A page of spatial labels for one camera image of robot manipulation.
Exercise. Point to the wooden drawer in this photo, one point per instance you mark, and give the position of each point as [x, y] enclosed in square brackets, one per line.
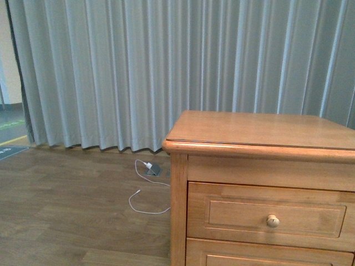
[308, 218]
[206, 252]

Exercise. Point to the round wooden drawer knob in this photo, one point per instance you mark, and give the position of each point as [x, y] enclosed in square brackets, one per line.
[272, 221]

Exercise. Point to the white plug on floor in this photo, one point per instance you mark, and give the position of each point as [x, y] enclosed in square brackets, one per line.
[148, 165]

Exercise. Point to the open metal floor socket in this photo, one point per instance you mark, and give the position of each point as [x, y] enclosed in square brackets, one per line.
[154, 171]

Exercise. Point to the grey pleated curtain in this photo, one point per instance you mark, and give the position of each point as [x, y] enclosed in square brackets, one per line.
[120, 73]

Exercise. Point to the wooden nightstand cabinet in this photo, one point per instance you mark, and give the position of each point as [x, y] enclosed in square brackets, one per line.
[271, 150]

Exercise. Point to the grey floor sign mat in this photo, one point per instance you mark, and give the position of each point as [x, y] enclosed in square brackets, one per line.
[7, 151]

